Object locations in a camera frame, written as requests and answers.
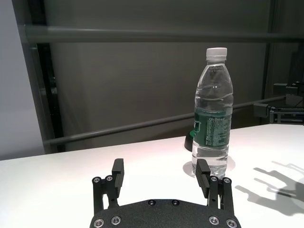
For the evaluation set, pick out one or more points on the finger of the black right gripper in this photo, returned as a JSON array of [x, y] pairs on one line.
[[288, 89], [273, 112]]

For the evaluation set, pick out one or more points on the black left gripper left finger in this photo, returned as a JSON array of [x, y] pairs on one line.
[[117, 178]]

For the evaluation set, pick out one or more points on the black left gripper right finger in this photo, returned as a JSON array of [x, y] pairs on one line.
[[203, 178]]

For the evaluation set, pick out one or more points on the clear plastic water bottle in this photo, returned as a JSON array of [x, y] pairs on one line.
[[212, 118]]

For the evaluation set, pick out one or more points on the grey background box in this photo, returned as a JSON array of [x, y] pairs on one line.
[[291, 99]]

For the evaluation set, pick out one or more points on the green and black push button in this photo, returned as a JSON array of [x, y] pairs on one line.
[[188, 142]]

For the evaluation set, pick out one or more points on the dark vertical frame post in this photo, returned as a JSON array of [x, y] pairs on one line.
[[272, 59], [40, 95]]

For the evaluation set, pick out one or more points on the grey horizontal metal rail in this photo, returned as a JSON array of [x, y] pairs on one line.
[[118, 128], [142, 35]]

